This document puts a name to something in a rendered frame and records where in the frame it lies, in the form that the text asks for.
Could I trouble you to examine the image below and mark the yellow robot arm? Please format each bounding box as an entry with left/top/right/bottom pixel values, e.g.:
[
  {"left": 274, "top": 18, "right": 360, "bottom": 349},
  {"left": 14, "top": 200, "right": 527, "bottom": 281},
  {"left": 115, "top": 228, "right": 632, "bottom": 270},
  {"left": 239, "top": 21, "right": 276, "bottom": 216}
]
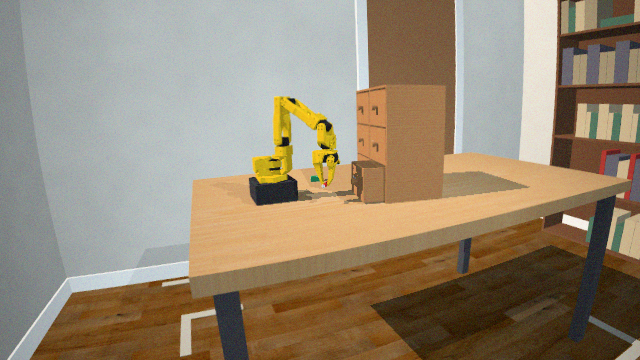
[{"left": 255, "top": 97, "right": 336, "bottom": 184}]

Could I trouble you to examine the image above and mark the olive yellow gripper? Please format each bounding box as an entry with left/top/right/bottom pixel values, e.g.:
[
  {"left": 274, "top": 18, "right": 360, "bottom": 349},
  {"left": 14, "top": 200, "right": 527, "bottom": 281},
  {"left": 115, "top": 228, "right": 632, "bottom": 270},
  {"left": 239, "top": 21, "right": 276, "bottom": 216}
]
[{"left": 312, "top": 148, "right": 340, "bottom": 186}]

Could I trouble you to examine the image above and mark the brown wooden chest of drawers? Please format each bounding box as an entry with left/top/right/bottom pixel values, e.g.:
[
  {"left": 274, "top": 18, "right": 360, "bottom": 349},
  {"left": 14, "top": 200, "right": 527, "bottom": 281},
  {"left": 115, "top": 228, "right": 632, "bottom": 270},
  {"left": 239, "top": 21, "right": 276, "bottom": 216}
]
[{"left": 356, "top": 85, "right": 446, "bottom": 204}]

